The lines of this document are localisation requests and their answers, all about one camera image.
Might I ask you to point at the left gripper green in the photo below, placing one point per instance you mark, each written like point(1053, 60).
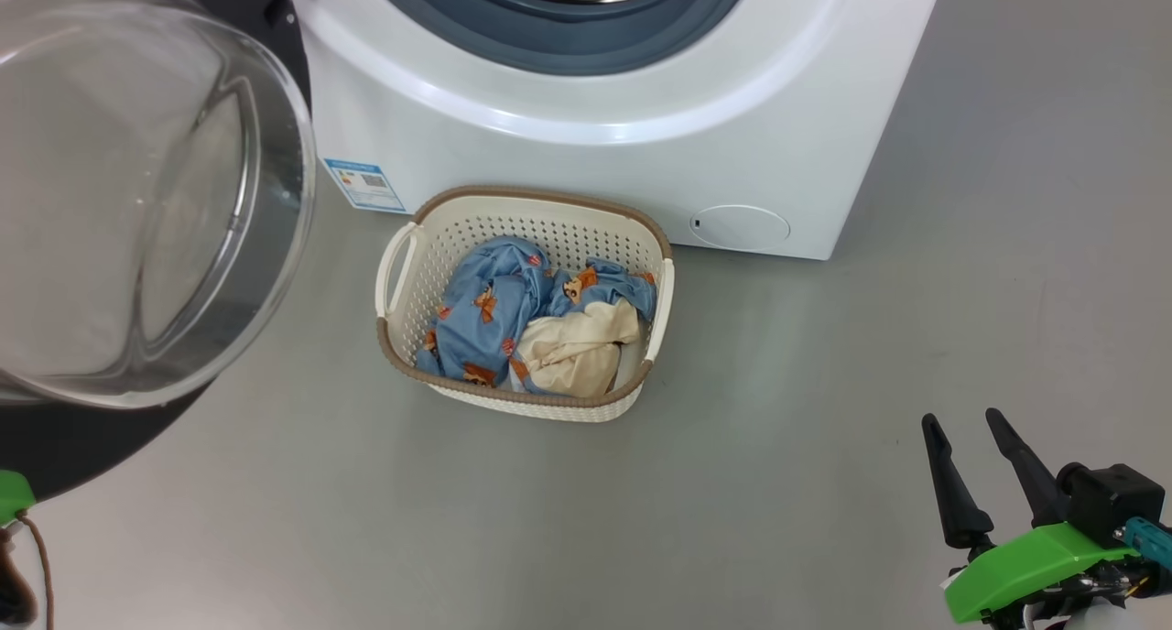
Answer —
point(11, 497)

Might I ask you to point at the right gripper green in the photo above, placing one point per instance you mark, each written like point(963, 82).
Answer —
point(1025, 566)

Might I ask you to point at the washing machine glass door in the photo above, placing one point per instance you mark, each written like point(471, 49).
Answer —
point(137, 200)

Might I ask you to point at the cream garment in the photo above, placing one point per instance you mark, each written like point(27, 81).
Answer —
point(577, 351)

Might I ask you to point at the blue bear print garment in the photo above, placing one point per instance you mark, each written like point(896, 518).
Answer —
point(485, 309)

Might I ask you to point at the white washing machine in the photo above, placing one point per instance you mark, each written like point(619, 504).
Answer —
point(778, 135)

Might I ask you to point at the round white filter cover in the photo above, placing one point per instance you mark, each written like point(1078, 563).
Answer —
point(740, 228)

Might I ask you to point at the blue energy label sticker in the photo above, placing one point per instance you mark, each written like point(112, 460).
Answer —
point(364, 185)

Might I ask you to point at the cream perforated laundry basket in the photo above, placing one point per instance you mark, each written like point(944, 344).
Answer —
point(540, 227)

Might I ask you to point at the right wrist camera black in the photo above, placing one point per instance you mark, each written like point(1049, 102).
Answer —
point(1112, 502)

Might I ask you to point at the teal right camera connector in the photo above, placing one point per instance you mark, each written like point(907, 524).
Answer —
point(1152, 540)

